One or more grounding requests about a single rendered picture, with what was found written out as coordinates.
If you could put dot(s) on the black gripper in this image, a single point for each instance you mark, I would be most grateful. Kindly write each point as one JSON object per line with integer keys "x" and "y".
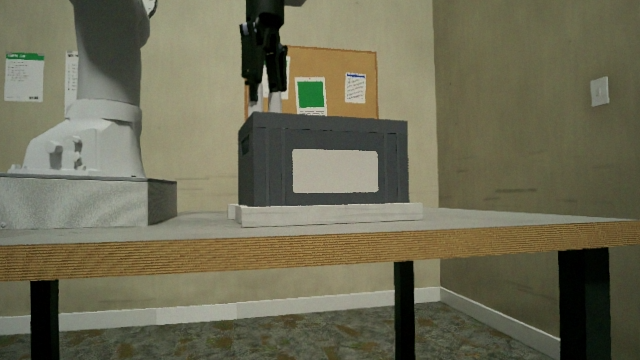
{"x": 264, "y": 14}

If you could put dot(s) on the dark grey crate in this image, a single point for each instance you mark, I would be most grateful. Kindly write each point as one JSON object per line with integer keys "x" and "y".
{"x": 302, "y": 160}

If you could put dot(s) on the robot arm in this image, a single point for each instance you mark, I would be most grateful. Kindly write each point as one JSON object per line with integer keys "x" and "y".
{"x": 101, "y": 131}

